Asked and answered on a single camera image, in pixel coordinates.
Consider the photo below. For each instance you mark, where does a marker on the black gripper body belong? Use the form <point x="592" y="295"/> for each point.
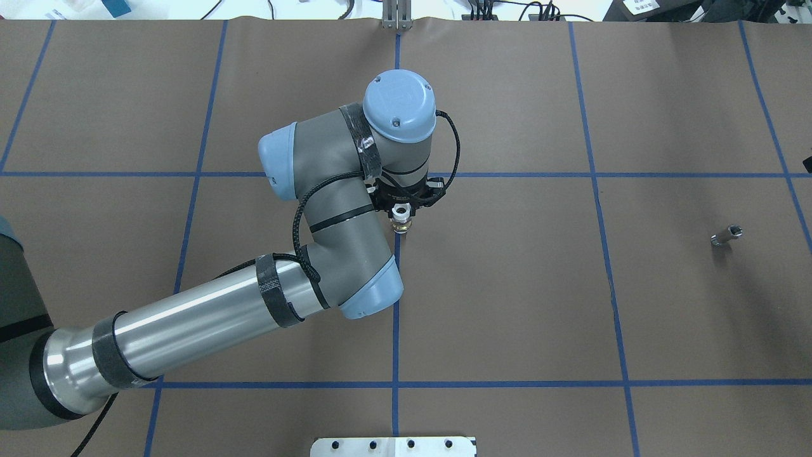
<point x="388" y="200"/>

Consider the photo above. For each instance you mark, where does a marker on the chrome threaded pipe fitting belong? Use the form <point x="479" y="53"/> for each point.
<point x="726" y="235"/>

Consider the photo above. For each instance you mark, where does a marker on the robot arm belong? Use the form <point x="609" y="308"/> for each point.
<point x="341" y="168"/>

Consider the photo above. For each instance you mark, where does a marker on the teal box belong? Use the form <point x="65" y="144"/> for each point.
<point x="117" y="8"/>

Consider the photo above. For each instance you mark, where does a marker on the grey aluminium profile post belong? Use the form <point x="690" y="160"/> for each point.
<point x="397" y="15"/>

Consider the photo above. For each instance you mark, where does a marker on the white metal base plate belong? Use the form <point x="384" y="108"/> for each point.
<point x="395" y="446"/>

